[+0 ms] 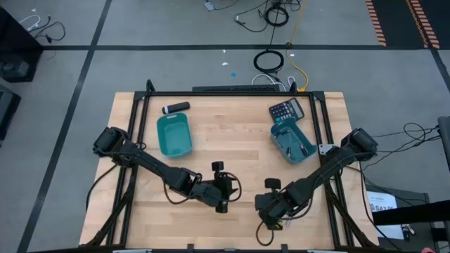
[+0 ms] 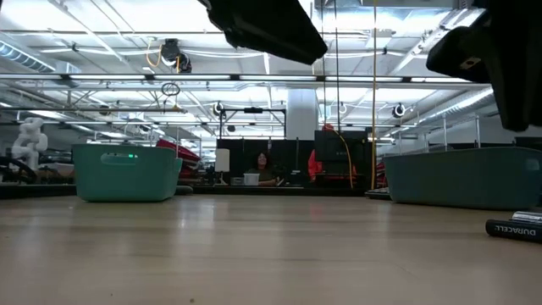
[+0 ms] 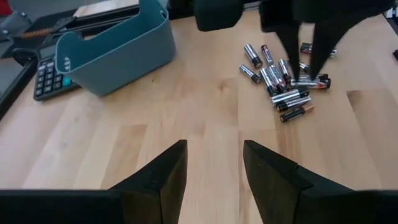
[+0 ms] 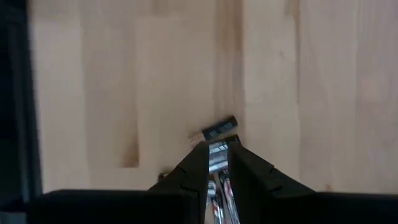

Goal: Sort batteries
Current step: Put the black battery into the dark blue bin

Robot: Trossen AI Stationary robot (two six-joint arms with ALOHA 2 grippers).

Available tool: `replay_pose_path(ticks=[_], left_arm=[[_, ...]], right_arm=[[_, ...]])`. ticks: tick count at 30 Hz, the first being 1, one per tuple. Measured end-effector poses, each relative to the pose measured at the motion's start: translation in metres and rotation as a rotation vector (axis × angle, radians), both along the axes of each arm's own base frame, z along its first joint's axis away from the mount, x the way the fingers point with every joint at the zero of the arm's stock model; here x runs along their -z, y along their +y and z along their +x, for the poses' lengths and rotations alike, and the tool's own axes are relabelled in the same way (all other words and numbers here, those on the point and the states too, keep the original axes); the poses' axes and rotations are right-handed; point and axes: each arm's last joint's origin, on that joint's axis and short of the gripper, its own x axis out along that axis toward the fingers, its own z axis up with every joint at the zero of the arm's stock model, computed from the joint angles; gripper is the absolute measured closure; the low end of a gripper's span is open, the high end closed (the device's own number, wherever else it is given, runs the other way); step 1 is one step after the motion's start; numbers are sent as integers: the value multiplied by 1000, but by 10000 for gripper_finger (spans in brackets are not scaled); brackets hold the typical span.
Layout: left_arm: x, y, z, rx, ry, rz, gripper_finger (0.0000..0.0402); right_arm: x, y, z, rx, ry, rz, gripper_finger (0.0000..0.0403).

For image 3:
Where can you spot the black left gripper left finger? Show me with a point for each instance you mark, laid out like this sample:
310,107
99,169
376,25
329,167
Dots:
155,193

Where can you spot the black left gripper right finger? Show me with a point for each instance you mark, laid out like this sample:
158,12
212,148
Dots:
273,186

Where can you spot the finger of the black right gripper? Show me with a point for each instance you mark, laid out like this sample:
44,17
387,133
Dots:
325,43
290,46

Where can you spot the copper black battery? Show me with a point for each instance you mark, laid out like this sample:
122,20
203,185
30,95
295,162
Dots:
295,113

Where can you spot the blue-grey plastic bin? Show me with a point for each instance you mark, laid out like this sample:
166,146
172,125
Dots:
124,56

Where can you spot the black calculator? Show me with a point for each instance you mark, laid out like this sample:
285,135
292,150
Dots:
49,79

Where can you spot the red cart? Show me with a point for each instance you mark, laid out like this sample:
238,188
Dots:
4,6

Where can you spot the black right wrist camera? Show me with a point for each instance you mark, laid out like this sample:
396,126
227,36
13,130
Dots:
217,14

